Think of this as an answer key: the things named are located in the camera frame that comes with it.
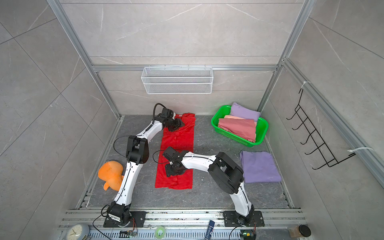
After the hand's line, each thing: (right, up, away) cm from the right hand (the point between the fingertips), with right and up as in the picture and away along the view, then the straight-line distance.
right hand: (170, 172), depth 89 cm
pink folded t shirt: (+49, +27, +9) cm, 56 cm away
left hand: (+5, +31, +21) cm, 38 cm away
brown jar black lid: (+61, -18, -26) cm, 68 cm away
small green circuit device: (+41, -25, -19) cm, 51 cm away
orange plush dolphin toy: (-32, +2, -7) cm, 33 cm away
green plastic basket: (+63, +28, +16) cm, 71 cm away
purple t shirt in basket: (+47, +40, +18) cm, 64 cm away
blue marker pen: (+23, -20, -19) cm, 36 cm away
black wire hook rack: (+71, +18, -25) cm, 77 cm away
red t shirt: (+6, +19, +15) cm, 25 cm away
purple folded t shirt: (+55, +3, +2) cm, 55 cm away
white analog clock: (-39, -21, -22) cm, 49 cm away
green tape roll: (-3, -23, -19) cm, 30 cm away
